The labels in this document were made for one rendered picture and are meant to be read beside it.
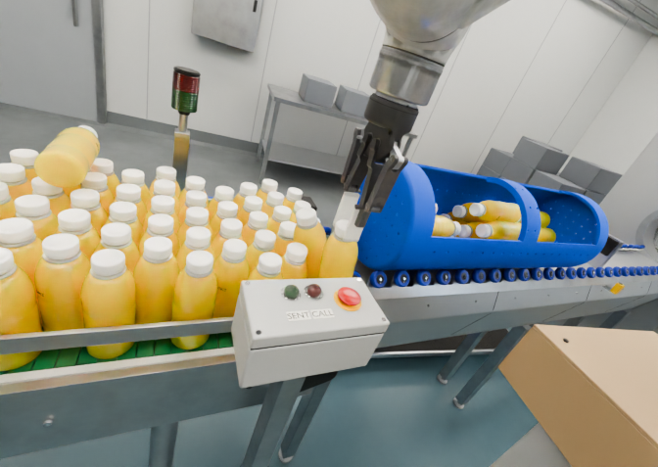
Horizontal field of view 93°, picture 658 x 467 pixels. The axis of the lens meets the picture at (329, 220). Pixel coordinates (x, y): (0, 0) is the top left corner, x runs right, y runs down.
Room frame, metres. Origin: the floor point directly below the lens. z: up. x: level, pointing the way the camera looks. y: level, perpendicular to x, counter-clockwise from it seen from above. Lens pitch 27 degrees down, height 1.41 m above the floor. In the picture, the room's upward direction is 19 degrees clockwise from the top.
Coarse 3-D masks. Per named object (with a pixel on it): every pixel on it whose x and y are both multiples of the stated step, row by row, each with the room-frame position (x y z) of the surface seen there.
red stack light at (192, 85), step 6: (174, 72) 0.78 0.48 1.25; (174, 78) 0.78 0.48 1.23; (180, 78) 0.78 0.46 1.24; (186, 78) 0.78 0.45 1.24; (192, 78) 0.79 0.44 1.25; (198, 78) 0.81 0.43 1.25; (174, 84) 0.78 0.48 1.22; (180, 84) 0.78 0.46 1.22; (186, 84) 0.78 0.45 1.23; (192, 84) 0.79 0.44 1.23; (198, 84) 0.81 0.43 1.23; (180, 90) 0.78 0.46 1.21; (186, 90) 0.78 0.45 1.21; (192, 90) 0.79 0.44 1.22; (198, 90) 0.81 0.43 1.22
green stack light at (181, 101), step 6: (174, 90) 0.78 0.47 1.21; (174, 96) 0.78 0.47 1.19; (180, 96) 0.78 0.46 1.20; (186, 96) 0.78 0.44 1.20; (192, 96) 0.79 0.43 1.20; (198, 96) 0.82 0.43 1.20; (174, 102) 0.78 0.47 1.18; (180, 102) 0.78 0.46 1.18; (186, 102) 0.78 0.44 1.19; (192, 102) 0.79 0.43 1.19; (174, 108) 0.78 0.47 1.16; (180, 108) 0.78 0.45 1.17; (186, 108) 0.78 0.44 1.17; (192, 108) 0.80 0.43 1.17
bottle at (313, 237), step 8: (312, 224) 0.51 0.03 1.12; (320, 224) 0.53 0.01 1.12; (296, 232) 0.51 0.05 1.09; (304, 232) 0.50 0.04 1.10; (312, 232) 0.51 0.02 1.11; (320, 232) 0.52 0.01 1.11; (296, 240) 0.51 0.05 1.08; (304, 240) 0.50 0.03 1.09; (312, 240) 0.50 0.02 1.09; (320, 240) 0.51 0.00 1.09; (312, 248) 0.50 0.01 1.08; (320, 248) 0.51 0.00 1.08; (312, 256) 0.50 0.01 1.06; (320, 256) 0.51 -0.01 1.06; (312, 264) 0.51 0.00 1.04; (312, 272) 0.51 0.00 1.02
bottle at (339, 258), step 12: (336, 240) 0.48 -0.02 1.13; (324, 252) 0.48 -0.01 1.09; (336, 252) 0.46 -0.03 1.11; (348, 252) 0.47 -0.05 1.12; (324, 264) 0.47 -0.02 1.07; (336, 264) 0.46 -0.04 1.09; (348, 264) 0.47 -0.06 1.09; (324, 276) 0.47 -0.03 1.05; (336, 276) 0.46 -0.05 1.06; (348, 276) 0.47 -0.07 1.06
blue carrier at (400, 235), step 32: (416, 192) 0.65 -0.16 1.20; (448, 192) 1.02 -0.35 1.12; (480, 192) 1.09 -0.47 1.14; (512, 192) 0.90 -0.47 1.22; (544, 192) 1.20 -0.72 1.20; (384, 224) 0.68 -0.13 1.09; (416, 224) 0.62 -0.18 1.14; (576, 224) 1.14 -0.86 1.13; (384, 256) 0.64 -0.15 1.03; (416, 256) 0.63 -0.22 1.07; (448, 256) 0.68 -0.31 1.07; (480, 256) 0.74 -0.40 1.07; (512, 256) 0.81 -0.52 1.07; (544, 256) 0.89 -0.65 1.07; (576, 256) 0.98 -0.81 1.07
